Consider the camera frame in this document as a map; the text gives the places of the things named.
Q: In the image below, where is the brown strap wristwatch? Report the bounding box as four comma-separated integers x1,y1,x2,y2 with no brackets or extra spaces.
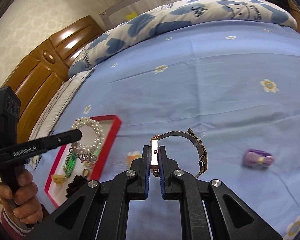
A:
150,128,208,178

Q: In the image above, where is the yellow hair claw clip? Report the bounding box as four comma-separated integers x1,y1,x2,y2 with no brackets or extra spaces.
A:
50,174,66,186

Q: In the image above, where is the green braided bracelet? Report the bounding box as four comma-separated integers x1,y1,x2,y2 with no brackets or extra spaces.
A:
63,152,79,178

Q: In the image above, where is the pearl bead bracelet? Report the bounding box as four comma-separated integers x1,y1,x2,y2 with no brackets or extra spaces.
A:
69,116,106,156

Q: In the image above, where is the black scrunchie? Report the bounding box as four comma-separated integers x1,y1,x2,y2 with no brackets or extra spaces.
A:
65,175,87,199

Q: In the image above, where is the purple bow hair clip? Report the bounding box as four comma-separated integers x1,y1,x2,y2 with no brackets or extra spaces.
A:
242,148,275,167

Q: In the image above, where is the person's left hand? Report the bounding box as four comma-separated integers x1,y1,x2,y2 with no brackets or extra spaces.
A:
0,170,43,226

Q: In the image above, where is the red shallow box tray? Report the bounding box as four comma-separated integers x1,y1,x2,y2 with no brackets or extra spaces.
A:
44,115,121,207

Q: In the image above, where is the wooden headboard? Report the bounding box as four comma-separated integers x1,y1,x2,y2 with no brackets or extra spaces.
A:
3,16,104,143

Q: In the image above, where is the blue floral bedsheet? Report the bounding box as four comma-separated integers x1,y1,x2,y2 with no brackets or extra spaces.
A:
31,21,300,239

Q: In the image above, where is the blue heart patterned duvet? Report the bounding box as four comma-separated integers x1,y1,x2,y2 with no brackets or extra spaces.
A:
68,0,298,77

